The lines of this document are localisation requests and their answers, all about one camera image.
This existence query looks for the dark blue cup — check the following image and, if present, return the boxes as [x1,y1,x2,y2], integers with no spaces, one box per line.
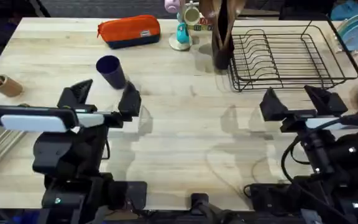
[95,55,127,90]

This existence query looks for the white cup stand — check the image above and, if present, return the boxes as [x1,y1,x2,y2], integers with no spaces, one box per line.
[168,0,200,52]

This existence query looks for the teal cup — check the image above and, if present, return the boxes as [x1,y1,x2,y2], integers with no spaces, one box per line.
[176,22,190,45]

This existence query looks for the pink cup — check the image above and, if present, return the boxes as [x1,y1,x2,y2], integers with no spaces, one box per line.
[163,0,182,14]

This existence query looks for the cream cup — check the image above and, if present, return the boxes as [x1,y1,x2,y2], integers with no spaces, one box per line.
[183,6,201,26]

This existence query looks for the black left wrist plate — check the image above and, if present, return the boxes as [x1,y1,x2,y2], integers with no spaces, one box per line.
[0,105,80,134]

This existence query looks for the wooden tool pot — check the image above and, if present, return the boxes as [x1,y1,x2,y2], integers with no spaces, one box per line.
[0,70,24,98]

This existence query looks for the orange and navy zip bag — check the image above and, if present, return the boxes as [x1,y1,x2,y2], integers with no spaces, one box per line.
[96,14,162,50]

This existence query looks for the dark brown cutlery holder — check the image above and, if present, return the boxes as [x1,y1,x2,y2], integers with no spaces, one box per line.
[198,0,247,71]

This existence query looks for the toy blocks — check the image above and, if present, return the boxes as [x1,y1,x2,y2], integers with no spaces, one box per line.
[193,16,214,32]

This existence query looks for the black cable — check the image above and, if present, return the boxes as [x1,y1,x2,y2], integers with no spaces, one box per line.
[280,119,344,185]

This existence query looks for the black wire dish rack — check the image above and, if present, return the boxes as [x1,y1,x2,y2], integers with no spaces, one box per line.
[227,19,358,93]

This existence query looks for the black rail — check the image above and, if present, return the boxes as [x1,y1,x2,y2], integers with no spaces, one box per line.
[104,192,260,224]

